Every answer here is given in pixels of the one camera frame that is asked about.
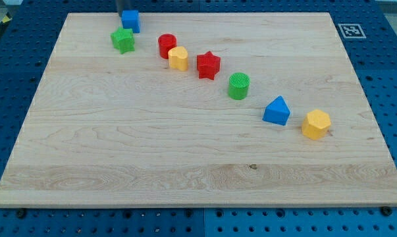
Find red cylinder block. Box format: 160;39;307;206
157;34;177;59

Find green star block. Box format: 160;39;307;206
111;27;135;54

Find blue cube block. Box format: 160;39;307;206
121;10;140;33

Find red star block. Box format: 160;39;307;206
196;51;221;80

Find wooden board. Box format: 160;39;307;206
0;13;397;209

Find green cylinder block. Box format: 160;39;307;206
228;72;250;100

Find yellow heart block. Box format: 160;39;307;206
168;46;188;71

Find blue triangular prism block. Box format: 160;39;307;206
262;95;290;126

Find yellow hexagon block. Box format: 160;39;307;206
302;109;331;140

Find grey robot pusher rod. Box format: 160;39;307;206
115;0;134;16

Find white fiducial marker tag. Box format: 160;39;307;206
338;23;366;39

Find black bolt front left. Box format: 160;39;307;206
15;209;27;219

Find black bolt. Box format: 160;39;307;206
380;206;393;217
15;209;27;219

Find black bolt front right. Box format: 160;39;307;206
380;206;393;217

